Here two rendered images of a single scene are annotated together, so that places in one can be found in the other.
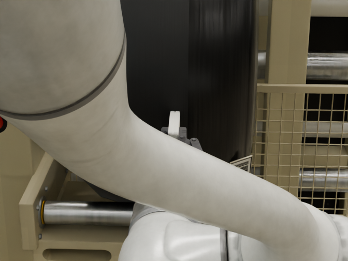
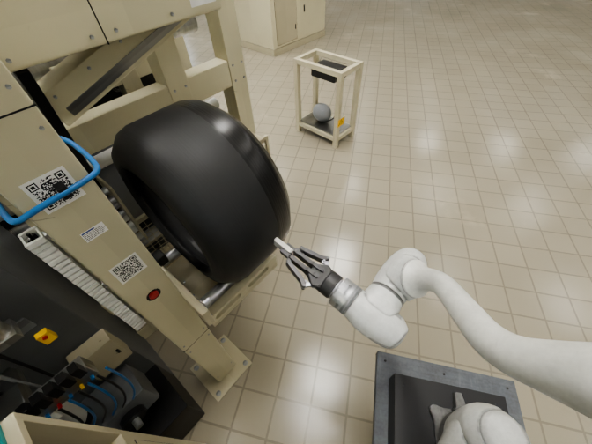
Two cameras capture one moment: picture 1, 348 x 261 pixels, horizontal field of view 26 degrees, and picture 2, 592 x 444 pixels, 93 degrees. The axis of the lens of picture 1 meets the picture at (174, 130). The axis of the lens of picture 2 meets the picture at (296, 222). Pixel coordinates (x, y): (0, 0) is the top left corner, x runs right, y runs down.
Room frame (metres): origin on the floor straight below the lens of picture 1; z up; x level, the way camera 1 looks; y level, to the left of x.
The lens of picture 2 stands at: (0.69, 0.36, 1.87)
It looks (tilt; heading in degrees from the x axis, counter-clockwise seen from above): 50 degrees down; 310
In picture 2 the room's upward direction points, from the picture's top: 3 degrees counter-clockwise
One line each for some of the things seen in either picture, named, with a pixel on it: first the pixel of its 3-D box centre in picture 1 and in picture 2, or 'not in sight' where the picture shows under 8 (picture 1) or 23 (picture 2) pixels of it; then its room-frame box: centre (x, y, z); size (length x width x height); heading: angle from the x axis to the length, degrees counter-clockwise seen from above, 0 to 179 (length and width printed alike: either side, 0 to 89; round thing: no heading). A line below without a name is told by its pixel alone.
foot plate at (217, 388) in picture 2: not in sight; (220, 365); (1.38, 0.33, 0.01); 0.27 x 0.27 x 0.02; 87
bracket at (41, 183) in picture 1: (50, 179); (177, 285); (1.40, 0.26, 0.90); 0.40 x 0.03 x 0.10; 177
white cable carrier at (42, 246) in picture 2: not in sight; (99, 288); (1.35, 0.42, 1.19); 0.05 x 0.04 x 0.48; 177
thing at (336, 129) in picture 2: not in sight; (326, 99); (2.29, -2.16, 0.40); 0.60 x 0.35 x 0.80; 175
